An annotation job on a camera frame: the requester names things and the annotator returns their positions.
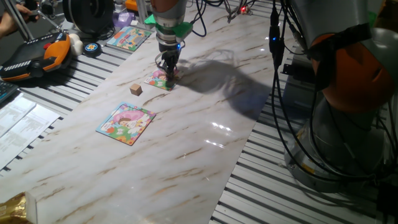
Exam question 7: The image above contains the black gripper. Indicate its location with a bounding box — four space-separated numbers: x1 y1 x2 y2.
158 42 183 86

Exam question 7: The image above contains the frameless butterfly jigsaw puzzle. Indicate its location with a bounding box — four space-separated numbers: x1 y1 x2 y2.
144 64 184 92

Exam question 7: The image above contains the bus picture jigsaw puzzle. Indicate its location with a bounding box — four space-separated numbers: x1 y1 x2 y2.
106 26 152 52

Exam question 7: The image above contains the blue framed butterfly jigsaw puzzle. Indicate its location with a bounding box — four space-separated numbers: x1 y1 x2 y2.
95 101 157 147

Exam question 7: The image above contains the person right hand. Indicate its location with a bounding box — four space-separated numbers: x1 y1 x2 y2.
0 3 40 38

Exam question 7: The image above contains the small wooden cube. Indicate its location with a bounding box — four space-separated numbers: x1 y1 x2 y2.
129 83 143 96

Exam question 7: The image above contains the purple box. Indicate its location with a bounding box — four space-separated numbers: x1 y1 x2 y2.
112 11 135 29

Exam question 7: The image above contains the orange plastic object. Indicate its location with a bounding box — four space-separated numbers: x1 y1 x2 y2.
124 0 139 12

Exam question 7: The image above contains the round black disc blue emblem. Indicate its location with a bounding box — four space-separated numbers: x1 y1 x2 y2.
83 42 103 58

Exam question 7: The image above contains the small adapter red light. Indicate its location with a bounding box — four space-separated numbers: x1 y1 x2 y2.
226 4 252 22

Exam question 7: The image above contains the white plush toy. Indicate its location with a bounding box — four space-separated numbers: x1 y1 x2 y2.
68 33 84 57

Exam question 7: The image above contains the large black spool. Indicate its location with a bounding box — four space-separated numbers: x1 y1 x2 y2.
62 0 115 34

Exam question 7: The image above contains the black flat bar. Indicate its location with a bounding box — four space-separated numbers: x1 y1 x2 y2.
281 60 315 85

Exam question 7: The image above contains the silver tripod leg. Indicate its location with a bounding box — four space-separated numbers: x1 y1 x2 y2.
39 0 62 32
4 0 35 41

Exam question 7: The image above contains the printed white paper sheet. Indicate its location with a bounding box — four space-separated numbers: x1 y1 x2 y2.
0 93 37 138
0 104 60 170

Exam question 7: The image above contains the white upright card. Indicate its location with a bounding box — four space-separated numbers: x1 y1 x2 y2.
24 191 39 224

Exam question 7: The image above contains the gold foil bag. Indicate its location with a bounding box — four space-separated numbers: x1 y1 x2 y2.
0 192 32 224

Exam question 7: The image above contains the green printed wrist mount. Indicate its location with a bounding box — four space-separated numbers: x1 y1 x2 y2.
144 14 193 40

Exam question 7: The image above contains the black cable connector blue light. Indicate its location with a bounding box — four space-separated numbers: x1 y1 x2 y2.
269 9 285 69

